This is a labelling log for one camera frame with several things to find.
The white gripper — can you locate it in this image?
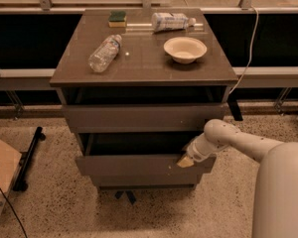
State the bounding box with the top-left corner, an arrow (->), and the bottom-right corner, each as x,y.
177,134 -> 226,168

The grey drawer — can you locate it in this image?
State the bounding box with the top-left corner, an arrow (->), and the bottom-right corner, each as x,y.
63,104 -> 224,133
75,132 -> 216,177
90,174 -> 202,187

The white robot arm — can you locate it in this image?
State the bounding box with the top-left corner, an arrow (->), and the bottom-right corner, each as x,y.
178,119 -> 298,238

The grey bottom drawer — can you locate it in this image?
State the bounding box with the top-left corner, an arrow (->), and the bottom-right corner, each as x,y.
90,174 -> 202,187

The grey top drawer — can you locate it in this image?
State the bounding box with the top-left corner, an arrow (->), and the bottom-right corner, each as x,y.
63,104 -> 224,133

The grey drawer cabinet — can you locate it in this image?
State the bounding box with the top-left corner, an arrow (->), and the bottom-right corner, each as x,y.
50,9 -> 237,190

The white bowl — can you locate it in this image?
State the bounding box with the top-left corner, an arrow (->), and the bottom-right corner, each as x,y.
164,37 -> 208,64

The clear plastic water bottle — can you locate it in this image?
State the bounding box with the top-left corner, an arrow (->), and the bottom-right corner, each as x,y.
88,35 -> 122,73

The white blue lying bottle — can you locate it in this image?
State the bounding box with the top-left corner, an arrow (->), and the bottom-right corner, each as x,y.
151,13 -> 197,32

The green yellow sponge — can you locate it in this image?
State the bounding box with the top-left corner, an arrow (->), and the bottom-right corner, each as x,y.
108,11 -> 127,28

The cardboard box left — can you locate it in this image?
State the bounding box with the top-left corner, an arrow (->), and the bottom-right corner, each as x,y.
0,139 -> 22,215

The black bracket behind cabinet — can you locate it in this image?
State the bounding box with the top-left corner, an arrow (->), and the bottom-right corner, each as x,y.
227,99 -> 243,121

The white cable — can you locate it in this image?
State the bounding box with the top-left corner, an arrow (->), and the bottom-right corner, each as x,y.
228,6 -> 260,96

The black cable left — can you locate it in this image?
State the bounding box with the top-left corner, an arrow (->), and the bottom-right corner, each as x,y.
0,172 -> 30,238

